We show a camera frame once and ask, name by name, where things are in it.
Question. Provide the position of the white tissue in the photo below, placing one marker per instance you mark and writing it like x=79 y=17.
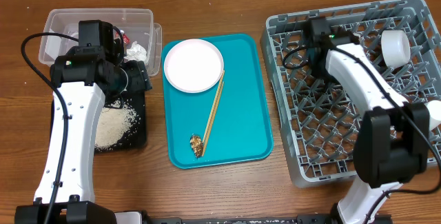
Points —
x=136 y=53

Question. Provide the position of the teal plastic tray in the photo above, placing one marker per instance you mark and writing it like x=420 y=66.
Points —
x=242 y=128

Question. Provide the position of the grey dishwasher rack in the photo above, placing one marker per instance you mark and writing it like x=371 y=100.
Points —
x=318 y=122

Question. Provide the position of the grey white bowl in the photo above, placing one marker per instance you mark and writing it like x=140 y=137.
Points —
x=434 y=108

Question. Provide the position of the brown food scrap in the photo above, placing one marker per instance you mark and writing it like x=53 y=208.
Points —
x=197 y=145

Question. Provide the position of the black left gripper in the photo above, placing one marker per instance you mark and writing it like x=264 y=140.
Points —
x=140 y=77

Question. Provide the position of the wooden chopstick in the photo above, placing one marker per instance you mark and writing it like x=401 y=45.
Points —
x=205 y=147
x=215 y=103

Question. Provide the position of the pile of spilled rice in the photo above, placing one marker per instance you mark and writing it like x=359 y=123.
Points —
x=115 y=127

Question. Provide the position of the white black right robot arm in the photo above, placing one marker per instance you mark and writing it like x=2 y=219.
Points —
x=393 y=140

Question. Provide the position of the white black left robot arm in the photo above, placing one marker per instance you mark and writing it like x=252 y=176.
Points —
x=83 y=80

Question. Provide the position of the white cup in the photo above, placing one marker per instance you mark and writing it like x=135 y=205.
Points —
x=395 y=48

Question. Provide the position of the large white plate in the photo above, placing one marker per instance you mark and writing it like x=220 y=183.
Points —
x=193 y=65

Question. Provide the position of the black waste tray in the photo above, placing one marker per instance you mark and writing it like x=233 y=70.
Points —
x=83 y=123

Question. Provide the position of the red snack wrapper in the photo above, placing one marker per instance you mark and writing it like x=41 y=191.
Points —
x=126 y=40

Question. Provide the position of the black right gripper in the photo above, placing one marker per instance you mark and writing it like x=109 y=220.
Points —
x=318 y=75

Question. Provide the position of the clear plastic waste bin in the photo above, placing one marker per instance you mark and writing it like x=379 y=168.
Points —
x=136 y=24

